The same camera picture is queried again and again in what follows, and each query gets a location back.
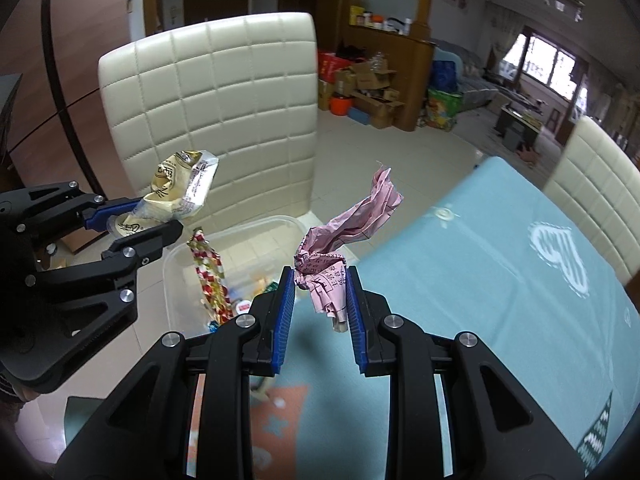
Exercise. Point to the dark coffee table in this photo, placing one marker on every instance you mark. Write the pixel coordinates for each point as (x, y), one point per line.
(517, 125)

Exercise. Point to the red gold foil wrapper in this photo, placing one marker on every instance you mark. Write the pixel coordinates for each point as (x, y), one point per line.
(210, 275)

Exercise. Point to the pink paper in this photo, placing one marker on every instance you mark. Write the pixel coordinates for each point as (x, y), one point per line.
(350, 225)

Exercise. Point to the clear plastic container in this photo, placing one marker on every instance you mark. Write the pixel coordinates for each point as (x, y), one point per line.
(240, 250)

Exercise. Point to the colourful woven bag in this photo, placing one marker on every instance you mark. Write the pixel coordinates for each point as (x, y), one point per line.
(440, 110)

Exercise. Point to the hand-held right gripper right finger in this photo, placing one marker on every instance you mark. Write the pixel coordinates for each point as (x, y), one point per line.
(356, 320)

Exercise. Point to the orange bucket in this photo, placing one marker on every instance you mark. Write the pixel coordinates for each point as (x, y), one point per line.
(341, 106)

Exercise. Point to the wooden partition counter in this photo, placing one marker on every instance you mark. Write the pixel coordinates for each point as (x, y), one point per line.
(415, 60)

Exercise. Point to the light blue printed tablecloth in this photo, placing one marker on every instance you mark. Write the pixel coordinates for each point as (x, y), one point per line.
(475, 310)

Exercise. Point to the grey patterned sofa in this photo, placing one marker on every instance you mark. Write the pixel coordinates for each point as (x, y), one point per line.
(475, 90)

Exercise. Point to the ceiling lamp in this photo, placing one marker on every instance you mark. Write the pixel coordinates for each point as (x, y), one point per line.
(562, 0)

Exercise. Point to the white quilted chair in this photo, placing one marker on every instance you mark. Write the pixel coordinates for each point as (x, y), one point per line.
(595, 175)
(225, 110)

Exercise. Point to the pile of cardboard boxes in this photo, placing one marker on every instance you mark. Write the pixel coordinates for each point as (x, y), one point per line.
(370, 80)

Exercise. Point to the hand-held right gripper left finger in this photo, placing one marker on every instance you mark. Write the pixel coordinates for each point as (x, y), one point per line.
(282, 320)

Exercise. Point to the cream snack wrapper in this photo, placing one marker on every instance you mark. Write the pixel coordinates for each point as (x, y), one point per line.
(175, 185)

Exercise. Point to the red bag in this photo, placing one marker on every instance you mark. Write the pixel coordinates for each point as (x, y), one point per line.
(330, 65)

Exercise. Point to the blue bag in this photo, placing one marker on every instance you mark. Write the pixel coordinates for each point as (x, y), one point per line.
(445, 75)

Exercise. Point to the barred window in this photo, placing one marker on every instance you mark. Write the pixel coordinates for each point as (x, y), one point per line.
(545, 65)

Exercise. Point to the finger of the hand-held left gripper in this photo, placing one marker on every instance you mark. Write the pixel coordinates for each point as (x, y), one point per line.
(150, 240)
(110, 212)

